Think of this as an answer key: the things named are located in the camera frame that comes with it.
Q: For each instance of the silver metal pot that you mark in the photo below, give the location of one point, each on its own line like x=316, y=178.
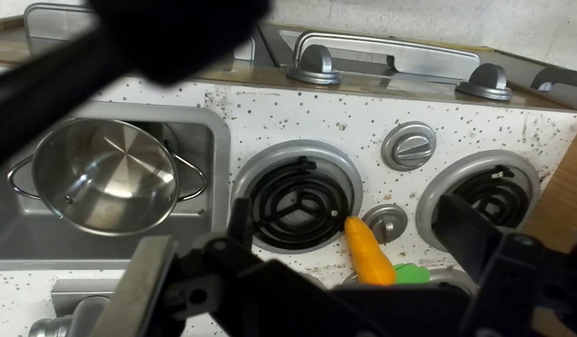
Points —
x=110, y=176

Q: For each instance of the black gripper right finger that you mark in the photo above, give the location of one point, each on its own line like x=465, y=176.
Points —
x=507, y=294

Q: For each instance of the black coil burner right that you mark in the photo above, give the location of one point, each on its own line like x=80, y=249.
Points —
x=499, y=184

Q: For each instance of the black coil burner left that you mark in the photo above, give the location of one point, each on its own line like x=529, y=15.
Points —
x=301, y=193

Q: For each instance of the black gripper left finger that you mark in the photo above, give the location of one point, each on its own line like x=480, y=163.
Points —
x=136, y=294

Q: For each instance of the small grey stove knob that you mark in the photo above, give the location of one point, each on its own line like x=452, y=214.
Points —
x=387, y=221

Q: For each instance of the orange toy carrot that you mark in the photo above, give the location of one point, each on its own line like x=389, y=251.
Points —
x=368, y=259

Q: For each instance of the toy kitchen sink basin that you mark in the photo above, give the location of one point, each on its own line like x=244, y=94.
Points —
x=36, y=238

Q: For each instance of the wooden toy kitchen unit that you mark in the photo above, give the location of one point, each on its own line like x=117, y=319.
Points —
x=359, y=124

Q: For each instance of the black coil burner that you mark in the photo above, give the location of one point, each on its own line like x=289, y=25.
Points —
x=499, y=184
x=301, y=193

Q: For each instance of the silver toy faucet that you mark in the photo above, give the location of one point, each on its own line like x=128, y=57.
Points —
x=78, y=306

